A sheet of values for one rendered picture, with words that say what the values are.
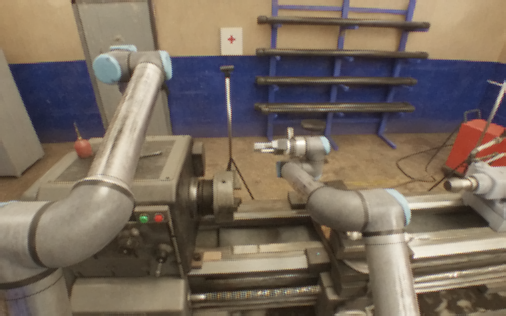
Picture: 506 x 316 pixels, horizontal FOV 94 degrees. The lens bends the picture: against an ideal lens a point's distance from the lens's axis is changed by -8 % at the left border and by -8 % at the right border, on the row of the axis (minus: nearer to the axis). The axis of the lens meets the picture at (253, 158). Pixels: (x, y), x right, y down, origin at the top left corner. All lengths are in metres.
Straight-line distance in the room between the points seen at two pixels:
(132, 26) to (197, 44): 0.92
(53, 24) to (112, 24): 0.86
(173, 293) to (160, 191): 0.51
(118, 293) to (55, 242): 0.91
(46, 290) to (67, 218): 0.16
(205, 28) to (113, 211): 3.67
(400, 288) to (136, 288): 1.06
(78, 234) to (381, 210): 0.69
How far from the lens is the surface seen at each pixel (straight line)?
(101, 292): 1.42
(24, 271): 0.58
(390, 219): 0.77
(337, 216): 0.73
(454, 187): 1.73
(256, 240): 1.57
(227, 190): 1.17
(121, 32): 4.27
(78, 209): 0.50
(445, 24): 5.20
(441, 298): 2.08
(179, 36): 4.09
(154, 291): 1.33
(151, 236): 1.12
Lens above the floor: 1.89
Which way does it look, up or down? 30 degrees down
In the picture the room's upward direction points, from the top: straight up
